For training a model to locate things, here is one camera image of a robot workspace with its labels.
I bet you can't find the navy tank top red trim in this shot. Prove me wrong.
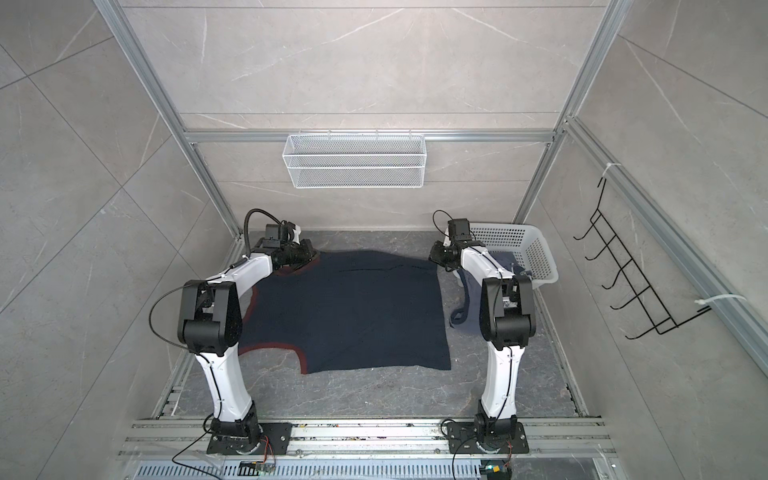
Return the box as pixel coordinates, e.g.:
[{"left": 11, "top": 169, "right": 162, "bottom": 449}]
[{"left": 239, "top": 250, "right": 451, "bottom": 374}]

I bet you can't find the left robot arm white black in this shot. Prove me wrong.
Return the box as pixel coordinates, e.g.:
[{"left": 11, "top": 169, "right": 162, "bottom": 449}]
[{"left": 177, "top": 239, "right": 317, "bottom": 451}]

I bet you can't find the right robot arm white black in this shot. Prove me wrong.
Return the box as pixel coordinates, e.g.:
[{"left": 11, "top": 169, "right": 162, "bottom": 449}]
[{"left": 429, "top": 241, "right": 536, "bottom": 451}]

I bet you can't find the grey-blue printed tank top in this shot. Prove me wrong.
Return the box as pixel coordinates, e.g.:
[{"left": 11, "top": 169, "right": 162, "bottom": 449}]
[{"left": 449, "top": 251, "right": 528, "bottom": 336}]

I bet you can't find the white plastic laundry basket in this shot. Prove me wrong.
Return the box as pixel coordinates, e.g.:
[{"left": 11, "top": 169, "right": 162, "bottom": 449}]
[{"left": 470, "top": 222, "right": 559, "bottom": 289}]

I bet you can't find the white zip tie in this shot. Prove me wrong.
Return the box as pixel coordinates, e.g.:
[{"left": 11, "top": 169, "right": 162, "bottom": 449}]
[{"left": 694, "top": 293, "right": 747, "bottom": 306}]

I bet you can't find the left black corrugated cable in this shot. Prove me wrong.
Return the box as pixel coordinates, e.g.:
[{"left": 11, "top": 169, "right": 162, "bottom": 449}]
[{"left": 242, "top": 207, "right": 283, "bottom": 256}]

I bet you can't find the white wire mesh wall basket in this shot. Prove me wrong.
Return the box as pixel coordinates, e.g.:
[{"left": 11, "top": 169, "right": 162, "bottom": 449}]
[{"left": 282, "top": 133, "right": 428, "bottom": 189}]

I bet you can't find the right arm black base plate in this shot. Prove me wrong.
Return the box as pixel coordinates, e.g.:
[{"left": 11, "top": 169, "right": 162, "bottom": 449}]
[{"left": 439, "top": 419, "right": 530, "bottom": 455}]

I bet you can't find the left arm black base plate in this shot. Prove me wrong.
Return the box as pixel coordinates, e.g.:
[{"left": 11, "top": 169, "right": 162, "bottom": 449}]
[{"left": 206, "top": 422, "right": 293, "bottom": 456}]

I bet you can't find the black wire hook rack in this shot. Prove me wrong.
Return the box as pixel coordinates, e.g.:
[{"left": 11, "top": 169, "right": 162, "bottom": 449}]
[{"left": 573, "top": 178, "right": 713, "bottom": 341}]

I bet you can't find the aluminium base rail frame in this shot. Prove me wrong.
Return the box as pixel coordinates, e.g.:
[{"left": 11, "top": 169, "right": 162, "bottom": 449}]
[{"left": 115, "top": 418, "right": 627, "bottom": 479}]

